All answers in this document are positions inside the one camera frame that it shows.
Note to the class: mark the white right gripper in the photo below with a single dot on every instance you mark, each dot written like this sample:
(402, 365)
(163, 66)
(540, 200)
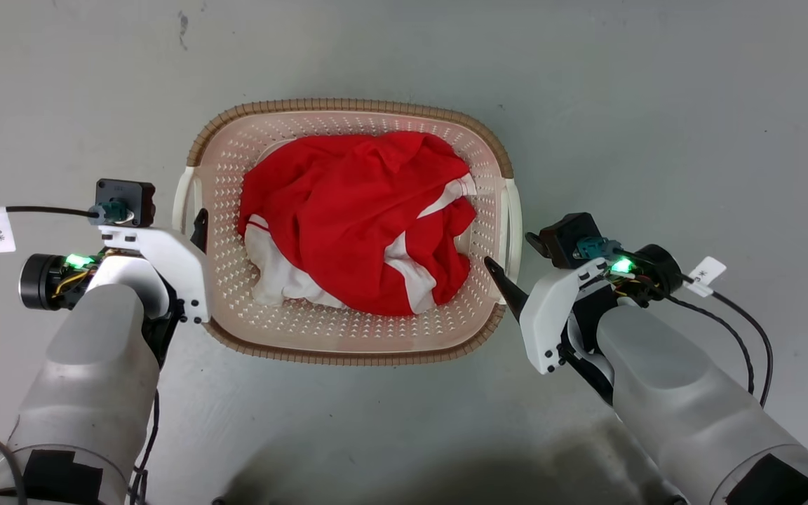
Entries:
(548, 315)

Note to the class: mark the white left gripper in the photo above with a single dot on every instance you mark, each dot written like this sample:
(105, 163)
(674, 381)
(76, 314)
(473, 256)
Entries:
(176, 263)

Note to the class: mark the beige plastic laundry basket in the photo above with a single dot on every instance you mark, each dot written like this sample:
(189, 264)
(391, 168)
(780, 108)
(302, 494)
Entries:
(348, 337)

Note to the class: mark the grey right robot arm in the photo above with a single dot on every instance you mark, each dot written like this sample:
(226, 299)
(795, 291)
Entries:
(684, 407)

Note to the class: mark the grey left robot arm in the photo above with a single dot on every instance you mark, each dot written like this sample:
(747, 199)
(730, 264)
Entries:
(88, 379)

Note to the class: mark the red and white garment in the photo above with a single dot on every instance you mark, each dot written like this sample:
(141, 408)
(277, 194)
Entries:
(348, 224)

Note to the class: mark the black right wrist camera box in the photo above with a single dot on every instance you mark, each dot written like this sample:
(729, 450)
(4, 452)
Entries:
(564, 238)

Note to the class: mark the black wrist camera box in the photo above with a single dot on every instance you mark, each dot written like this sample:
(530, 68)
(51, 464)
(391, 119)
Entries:
(564, 238)
(125, 200)

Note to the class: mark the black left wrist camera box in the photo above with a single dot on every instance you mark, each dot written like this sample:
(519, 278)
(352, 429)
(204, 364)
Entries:
(125, 200)

